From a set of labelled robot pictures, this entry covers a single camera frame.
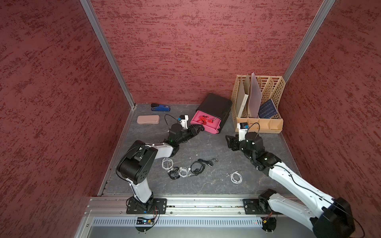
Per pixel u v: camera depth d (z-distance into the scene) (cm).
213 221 71
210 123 92
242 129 68
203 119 92
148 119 107
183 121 83
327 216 38
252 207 74
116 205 76
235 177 85
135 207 72
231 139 71
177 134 72
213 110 95
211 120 92
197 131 87
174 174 83
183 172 85
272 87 101
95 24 77
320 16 74
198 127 86
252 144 58
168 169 85
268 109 103
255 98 104
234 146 71
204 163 90
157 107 115
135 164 48
